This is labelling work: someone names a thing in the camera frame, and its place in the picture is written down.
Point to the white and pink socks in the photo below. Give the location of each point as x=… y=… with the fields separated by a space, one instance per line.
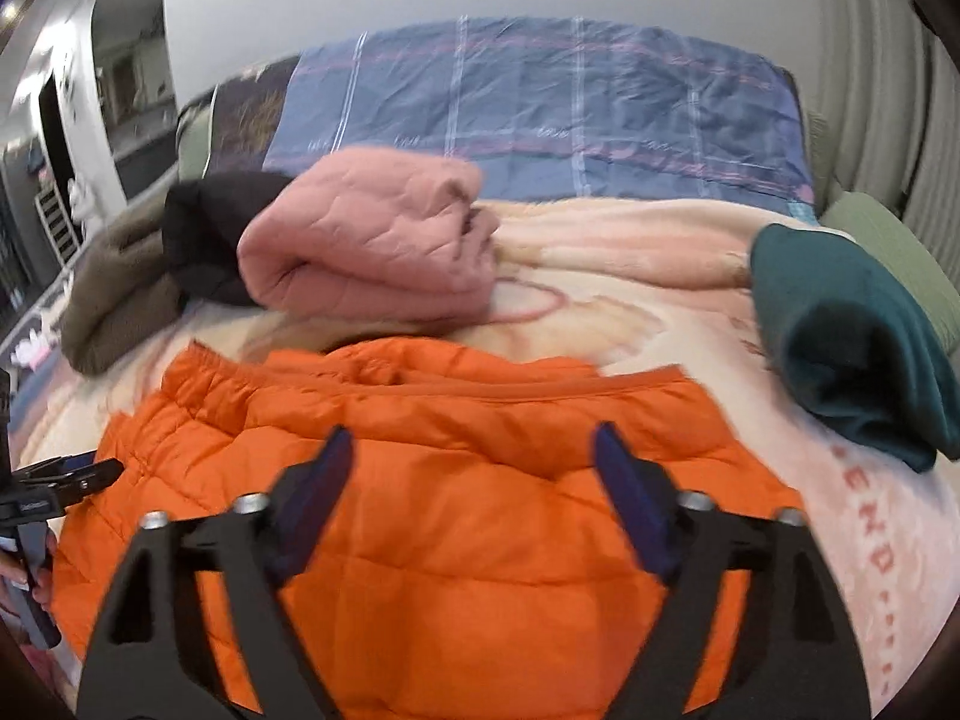
x=31 y=349

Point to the black garment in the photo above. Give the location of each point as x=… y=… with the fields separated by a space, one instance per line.
x=210 y=232

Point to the green quilted pillow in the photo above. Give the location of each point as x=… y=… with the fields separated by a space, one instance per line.
x=193 y=139

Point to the plain green pillow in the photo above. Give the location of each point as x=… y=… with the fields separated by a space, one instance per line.
x=892 y=255

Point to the cream printed blanket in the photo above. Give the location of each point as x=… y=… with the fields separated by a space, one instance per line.
x=637 y=292

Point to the person's left hand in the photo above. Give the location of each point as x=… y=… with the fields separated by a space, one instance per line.
x=11 y=570

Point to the dark counter cabinet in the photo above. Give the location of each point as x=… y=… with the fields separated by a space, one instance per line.
x=146 y=157

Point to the white cat figurine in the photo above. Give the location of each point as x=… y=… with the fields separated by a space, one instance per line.
x=84 y=206

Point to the brown fleece garment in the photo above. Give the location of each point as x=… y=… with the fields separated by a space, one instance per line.
x=112 y=292

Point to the teal garment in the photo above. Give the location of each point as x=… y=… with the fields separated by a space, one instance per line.
x=840 y=330

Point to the blue plaid quilt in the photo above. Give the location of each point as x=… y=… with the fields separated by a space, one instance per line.
x=540 y=97

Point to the white ladder rack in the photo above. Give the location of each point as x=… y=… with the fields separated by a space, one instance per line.
x=56 y=225

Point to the dark printed quilt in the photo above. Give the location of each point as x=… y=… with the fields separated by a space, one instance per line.
x=247 y=120

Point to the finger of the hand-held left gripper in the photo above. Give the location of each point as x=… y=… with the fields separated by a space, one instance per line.
x=82 y=481
x=71 y=460

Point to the grey pleated curtain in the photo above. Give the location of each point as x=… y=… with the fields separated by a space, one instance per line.
x=930 y=127

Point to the orange puffer jacket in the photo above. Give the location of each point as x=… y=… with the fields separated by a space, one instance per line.
x=450 y=510

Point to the pink quilted jacket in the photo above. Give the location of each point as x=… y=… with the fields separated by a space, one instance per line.
x=360 y=247

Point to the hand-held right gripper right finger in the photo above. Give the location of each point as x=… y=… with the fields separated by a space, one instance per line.
x=637 y=510

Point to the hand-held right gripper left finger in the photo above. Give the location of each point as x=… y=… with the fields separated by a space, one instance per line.
x=322 y=495

